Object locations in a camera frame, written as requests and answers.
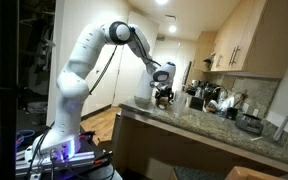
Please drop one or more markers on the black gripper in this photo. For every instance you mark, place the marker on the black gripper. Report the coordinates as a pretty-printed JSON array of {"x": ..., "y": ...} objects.
[{"x": 164, "y": 89}]

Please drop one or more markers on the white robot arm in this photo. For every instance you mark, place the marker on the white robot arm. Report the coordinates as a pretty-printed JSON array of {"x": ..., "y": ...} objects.
[{"x": 79, "y": 73}]

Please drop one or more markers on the clear tall plastic cup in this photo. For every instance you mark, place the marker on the clear tall plastic cup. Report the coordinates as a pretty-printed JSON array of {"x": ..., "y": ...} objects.
[{"x": 179, "y": 104}]

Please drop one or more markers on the clear plastic container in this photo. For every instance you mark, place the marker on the clear plastic container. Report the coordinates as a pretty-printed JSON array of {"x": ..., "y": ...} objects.
[{"x": 142, "y": 101}]

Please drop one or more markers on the white paper towel roll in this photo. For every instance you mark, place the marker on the white paper towel roll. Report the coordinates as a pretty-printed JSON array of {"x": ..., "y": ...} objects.
[{"x": 144, "y": 83}]

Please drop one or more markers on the black coffee maker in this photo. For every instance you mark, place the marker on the black coffee maker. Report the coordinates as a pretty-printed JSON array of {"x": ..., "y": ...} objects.
[{"x": 195, "y": 101}]

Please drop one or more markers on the white door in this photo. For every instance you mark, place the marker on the white door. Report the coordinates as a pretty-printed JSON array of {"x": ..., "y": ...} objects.
[{"x": 132, "y": 63}]

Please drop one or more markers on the curved kitchen faucet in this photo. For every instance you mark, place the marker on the curved kitchen faucet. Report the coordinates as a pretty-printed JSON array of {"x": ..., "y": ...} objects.
[{"x": 218, "y": 91}]

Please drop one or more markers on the dish rack with dishes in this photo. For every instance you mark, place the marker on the dish rack with dishes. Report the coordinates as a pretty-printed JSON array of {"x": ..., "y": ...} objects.
[{"x": 223, "y": 106}]

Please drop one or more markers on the beige tall cabinet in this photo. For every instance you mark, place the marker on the beige tall cabinet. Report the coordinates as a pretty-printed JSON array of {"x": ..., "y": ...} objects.
[{"x": 202, "y": 51}]

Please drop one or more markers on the round ceiling light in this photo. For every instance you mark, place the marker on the round ceiling light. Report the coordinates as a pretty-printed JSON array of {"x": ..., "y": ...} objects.
[
  {"x": 161, "y": 1},
  {"x": 172, "y": 29}
]

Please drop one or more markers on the small white stick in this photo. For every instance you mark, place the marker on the small white stick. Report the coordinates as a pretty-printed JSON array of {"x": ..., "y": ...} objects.
[{"x": 256, "y": 138}]

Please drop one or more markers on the light wooden box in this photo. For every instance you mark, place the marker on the light wooden box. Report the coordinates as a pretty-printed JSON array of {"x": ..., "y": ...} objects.
[{"x": 255, "y": 174}]

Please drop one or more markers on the grey trash bin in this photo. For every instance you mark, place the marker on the grey trash bin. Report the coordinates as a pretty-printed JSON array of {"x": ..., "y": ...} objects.
[{"x": 37, "y": 113}]

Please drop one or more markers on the white wall outlet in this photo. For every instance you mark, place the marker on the white wall outlet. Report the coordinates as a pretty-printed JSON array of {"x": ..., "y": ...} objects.
[{"x": 245, "y": 107}]

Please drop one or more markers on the beige wall cabinets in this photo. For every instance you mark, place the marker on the beige wall cabinets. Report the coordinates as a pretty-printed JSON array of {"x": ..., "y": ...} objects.
[{"x": 260, "y": 36}]

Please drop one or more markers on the black metal frame post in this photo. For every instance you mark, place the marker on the black metal frame post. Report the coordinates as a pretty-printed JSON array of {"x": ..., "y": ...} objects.
[{"x": 8, "y": 90}]

